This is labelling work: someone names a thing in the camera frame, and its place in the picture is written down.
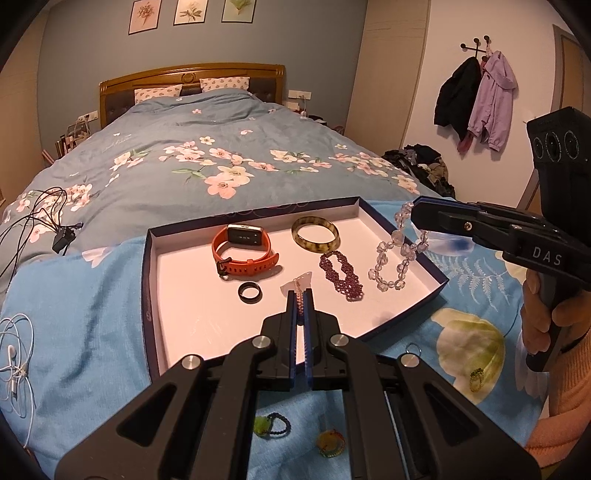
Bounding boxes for wooden bed headboard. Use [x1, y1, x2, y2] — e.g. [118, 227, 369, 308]
[98, 63, 287, 128]

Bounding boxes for bright blue flower blanket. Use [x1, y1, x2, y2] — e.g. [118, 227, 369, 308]
[0, 198, 557, 480]

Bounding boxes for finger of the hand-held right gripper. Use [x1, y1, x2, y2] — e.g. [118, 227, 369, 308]
[413, 195, 555, 227]
[412, 207, 514, 253]

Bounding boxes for black charger cable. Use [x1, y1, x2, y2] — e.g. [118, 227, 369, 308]
[0, 187, 85, 296]

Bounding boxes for bed with floral duvet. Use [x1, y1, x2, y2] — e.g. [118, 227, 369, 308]
[0, 88, 445, 296]

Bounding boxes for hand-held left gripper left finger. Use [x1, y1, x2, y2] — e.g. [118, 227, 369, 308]
[55, 288, 306, 480]

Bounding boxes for black ring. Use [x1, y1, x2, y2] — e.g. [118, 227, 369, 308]
[237, 282, 264, 304]

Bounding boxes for tortoiseshell bangle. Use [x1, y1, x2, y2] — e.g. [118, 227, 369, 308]
[291, 215, 341, 254]

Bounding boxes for yellow bead hair tie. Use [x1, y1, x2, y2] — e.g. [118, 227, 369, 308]
[316, 428, 345, 458]

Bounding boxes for person's right forearm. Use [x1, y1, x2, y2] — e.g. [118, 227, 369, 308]
[526, 335, 591, 468]

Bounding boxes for clear crystal bead bracelet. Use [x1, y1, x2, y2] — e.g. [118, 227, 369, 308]
[368, 201, 431, 291]

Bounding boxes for orange smart watch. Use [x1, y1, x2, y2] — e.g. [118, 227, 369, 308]
[211, 223, 280, 280]

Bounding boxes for black wall coat hooks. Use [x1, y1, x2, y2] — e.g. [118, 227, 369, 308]
[460, 34, 493, 62]

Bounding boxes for patterned pillow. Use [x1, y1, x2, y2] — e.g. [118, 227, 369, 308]
[199, 76, 253, 93]
[134, 84, 184, 105]

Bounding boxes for white earphones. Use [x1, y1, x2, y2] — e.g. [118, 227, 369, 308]
[0, 313, 38, 445]

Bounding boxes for person's right hand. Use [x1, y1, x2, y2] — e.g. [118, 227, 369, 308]
[520, 271, 591, 357]

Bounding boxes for beige wardrobe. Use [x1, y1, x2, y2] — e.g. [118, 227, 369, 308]
[0, 25, 48, 206]
[344, 0, 433, 158]

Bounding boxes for dark purple beaded bracelet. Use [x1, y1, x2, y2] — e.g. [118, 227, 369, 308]
[319, 250, 365, 302]

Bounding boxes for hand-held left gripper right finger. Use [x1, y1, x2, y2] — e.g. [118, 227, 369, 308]
[302, 288, 542, 480]

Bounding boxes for green bead hair tie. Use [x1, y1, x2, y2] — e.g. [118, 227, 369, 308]
[253, 412, 292, 437]

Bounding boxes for cluttered bedside table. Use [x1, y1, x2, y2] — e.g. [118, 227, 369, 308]
[295, 107, 348, 136]

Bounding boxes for white flower framed picture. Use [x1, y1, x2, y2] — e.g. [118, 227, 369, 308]
[174, 0, 206, 27]

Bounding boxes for black jacket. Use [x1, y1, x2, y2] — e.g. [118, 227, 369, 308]
[434, 56, 484, 145]

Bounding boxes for cluster of cosmetics bottles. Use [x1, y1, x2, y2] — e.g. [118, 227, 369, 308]
[41, 115, 94, 161]

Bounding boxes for dark blue cardboard box tray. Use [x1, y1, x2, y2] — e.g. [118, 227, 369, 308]
[142, 196, 450, 385]

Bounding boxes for wooden door frame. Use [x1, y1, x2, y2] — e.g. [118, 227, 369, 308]
[551, 25, 591, 95]

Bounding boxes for pile of dark clothes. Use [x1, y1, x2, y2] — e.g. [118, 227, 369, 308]
[382, 144, 456, 200]

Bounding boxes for pink flower framed picture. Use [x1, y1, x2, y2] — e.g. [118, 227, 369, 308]
[128, 0, 160, 34]

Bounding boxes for purple jacket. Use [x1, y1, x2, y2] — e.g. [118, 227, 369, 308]
[467, 50, 515, 152]

